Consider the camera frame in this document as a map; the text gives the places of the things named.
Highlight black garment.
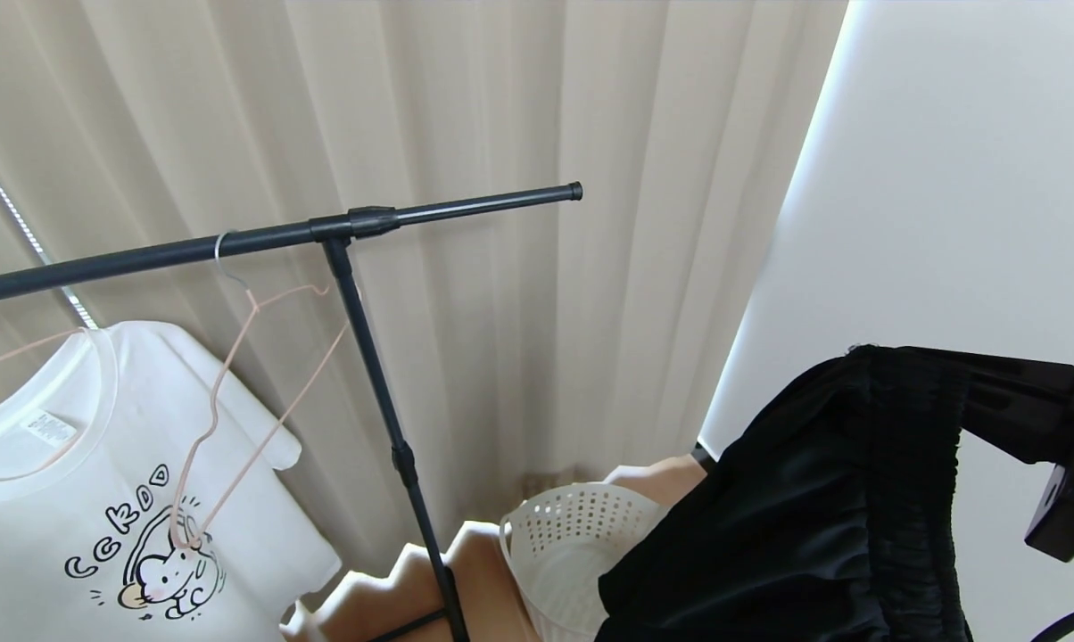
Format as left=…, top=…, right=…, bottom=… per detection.
left=595, top=343, right=975, bottom=642

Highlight pink clothes hanger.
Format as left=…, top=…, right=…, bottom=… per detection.
left=0, top=326, right=92, bottom=483
left=168, top=230, right=355, bottom=551

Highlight white printed shirt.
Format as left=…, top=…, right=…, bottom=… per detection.
left=0, top=321, right=343, bottom=642

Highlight white laundry basket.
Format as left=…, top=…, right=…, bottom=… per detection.
left=500, top=481, right=672, bottom=642

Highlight black clothes rack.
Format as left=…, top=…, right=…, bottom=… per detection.
left=0, top=182, right=584, bottom=642

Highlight beige curtain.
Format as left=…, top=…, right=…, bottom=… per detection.
left=0, top=0, right=850, bottom=616

